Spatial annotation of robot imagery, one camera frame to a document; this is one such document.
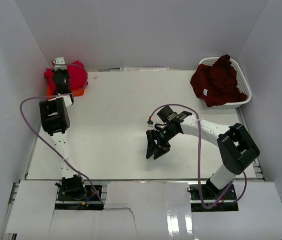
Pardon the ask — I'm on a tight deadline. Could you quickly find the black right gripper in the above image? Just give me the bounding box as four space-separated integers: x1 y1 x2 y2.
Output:
146 126 178 160

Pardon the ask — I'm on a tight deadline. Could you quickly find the bright red t shirt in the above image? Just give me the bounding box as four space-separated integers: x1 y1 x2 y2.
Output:
44 60 87 92

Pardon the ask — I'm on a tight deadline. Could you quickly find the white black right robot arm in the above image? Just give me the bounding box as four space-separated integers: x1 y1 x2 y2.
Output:
146 104 260 200

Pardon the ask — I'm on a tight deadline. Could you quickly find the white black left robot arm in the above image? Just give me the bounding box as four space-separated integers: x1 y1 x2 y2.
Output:
39 66 86 200

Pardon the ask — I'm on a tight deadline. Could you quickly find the orange folded t shirt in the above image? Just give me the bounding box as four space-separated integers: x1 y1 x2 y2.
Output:
46 85 85 99

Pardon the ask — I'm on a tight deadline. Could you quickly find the dark maroon t shirt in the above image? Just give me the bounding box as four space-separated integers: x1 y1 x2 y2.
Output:
190 54 247 108

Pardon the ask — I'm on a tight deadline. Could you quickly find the white plastic laundry basket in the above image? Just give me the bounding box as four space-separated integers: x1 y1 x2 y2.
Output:
199 56 252 110

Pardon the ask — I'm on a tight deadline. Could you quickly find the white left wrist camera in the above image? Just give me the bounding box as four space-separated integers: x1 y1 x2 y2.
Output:
52 57 67 71

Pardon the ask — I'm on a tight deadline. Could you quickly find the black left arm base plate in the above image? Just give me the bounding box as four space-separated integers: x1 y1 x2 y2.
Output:
55 185 104 211

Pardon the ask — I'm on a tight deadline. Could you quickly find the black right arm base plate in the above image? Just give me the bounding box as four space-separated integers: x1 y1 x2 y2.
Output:
187 184 239 213

